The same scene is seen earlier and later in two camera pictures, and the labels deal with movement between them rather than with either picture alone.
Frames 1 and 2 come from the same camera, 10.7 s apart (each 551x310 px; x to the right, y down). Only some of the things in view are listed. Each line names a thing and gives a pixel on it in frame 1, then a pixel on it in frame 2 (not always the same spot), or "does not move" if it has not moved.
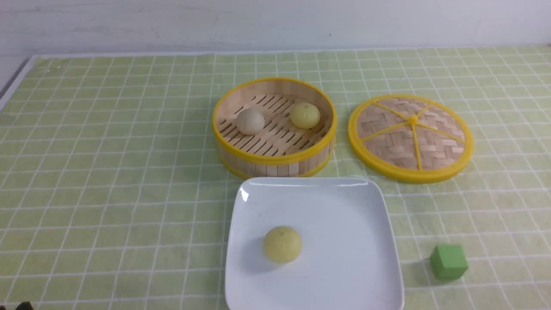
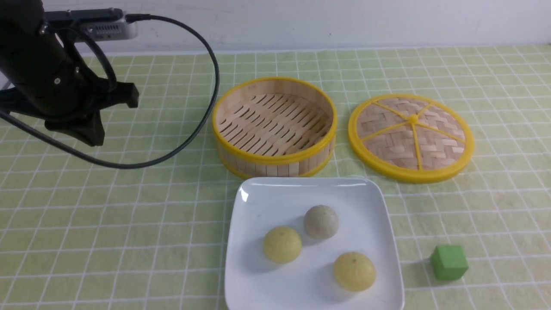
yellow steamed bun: [304, 116] -> [354, 271]
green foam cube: [448, 261] does not move
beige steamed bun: [250, 122] -> [321, 221]
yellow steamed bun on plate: [282, 244] does not move
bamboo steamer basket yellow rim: [276, 127] does not move
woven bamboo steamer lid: [411, 138] does not move
